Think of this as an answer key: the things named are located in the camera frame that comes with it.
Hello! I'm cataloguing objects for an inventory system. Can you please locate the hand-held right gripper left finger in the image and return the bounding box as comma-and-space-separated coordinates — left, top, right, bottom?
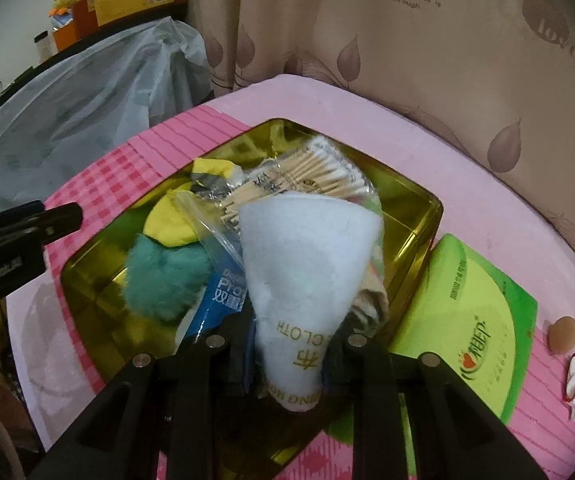
26, 317, 255, 480

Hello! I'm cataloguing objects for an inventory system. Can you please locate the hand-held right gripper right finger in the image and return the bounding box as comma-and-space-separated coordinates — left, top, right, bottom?
325, 325, 551, 480

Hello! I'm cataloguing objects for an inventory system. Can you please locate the teal fluffy pompom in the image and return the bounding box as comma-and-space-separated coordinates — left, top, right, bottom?
124, 235, 213, 321

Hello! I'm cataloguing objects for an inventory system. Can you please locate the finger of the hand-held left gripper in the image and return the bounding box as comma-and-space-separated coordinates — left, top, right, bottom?
0, 202, 84, 256
0, 240, 47, 312

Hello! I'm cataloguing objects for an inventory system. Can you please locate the clear cotton swab bag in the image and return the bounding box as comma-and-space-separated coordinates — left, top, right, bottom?
174, 135, 383, 261

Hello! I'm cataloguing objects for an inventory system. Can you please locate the yellow round sponge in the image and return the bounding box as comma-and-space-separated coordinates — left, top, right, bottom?
142, 157, 238, 248

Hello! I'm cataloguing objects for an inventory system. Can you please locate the green tin lid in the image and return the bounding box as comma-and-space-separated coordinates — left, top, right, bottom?
327, 232, 538, 443

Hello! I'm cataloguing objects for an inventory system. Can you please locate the patterned beige cloth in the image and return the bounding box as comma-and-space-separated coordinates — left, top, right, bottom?
352, 240, 393, 333

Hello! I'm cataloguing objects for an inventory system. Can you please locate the pink bed sheet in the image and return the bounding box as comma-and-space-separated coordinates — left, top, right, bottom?
4, 74, 575, 480

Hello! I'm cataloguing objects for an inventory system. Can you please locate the gold metal tin box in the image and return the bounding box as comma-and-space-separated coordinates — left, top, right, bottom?
60, 117, 443, 466

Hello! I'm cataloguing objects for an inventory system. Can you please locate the brown round puff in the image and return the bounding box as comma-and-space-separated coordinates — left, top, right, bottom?
548, 316, 575, 356

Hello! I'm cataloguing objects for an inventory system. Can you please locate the white cloth packet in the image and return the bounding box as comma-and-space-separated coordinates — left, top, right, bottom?
240, 190, 385, 413

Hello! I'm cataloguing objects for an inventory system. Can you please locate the blue plastic packet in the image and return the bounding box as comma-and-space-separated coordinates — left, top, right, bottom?
182, 255, 253, 341

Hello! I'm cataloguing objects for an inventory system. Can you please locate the grey plastic bag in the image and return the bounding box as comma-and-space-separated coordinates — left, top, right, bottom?
0, 16, 218, 221

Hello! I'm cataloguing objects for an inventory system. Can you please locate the white bottle black cap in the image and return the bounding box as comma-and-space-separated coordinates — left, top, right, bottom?
34, 31, 58, 63

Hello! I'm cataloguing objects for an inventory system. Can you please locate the orange cardboard box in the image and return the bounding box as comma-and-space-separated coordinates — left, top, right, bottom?
74, 0, 190, 41

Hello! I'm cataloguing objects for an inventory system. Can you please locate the beige leaf print curtain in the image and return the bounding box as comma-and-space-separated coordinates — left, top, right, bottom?
187, 0, 575, 296

